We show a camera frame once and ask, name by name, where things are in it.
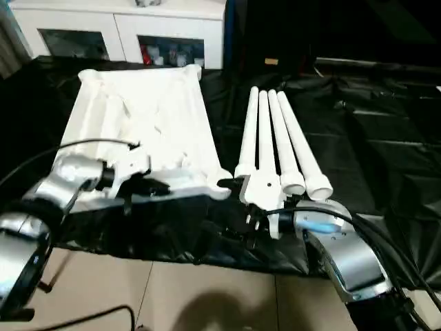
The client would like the white plastic table top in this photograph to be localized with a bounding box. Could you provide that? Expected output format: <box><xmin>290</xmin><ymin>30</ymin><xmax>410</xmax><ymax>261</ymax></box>
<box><xmin>57</xmin><ymin>65</ymin><xmax>234</xmax><ymax>212</ymax></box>

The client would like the long black bar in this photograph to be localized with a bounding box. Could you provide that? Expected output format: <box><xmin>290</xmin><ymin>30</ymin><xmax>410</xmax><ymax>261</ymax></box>
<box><xmin>314</xmin><ymin>57</ymin><xmax>441</xmax><ymax>72</ymax></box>

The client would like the white plastic table leg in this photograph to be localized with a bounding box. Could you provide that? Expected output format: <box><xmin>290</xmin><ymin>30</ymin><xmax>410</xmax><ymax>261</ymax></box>
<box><xmin>234</xmin><ymin>86</ymin><xmax>260</xmax><ymax>179</ymax></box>
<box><xmin>255</xmin><ymin>89</ymin><xmax>278</xmax><ymax>175</ymax></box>
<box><xmin>267</xmin><ymin>88</ymin><xmax>307</xmax><ymax>194</ymax></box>
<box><xmin>276</xmin><ymin>90</ymin><xmax>334</xmax><ymax>201</ymax></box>

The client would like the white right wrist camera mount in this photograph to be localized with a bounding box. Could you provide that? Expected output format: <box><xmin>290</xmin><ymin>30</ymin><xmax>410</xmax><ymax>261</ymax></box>
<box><xmin>238</xmin><ymin>168</ymin><xmax>286</xmax><ymax>239</ymax></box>

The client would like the grey curtain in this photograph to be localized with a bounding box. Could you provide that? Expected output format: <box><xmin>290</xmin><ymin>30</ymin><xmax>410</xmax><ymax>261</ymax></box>
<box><xmin>0</xmin><ymin>10</ymin><xmax>32</xmax><ymax>81</ymax></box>

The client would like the black left wrist camera cable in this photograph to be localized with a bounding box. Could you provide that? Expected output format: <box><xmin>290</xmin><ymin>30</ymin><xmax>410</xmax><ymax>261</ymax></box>
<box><xmin>0</xmin><ymin>137</ymin><xmax>141</xmax><ymax>189</ymax></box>

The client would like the white glass-door cabinet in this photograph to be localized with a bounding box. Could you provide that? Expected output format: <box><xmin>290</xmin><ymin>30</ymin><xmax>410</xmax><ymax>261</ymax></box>
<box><xmin>9</xmin><ymin>0</ymin><xmax>227</xmax><ymax>70</ymax></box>

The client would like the black floor cable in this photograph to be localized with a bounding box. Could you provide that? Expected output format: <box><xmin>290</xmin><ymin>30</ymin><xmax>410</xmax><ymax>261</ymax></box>
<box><xmin>32</xmin><ymin>304</ymin><xmax>136</xmax><ymax>331</ymax></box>

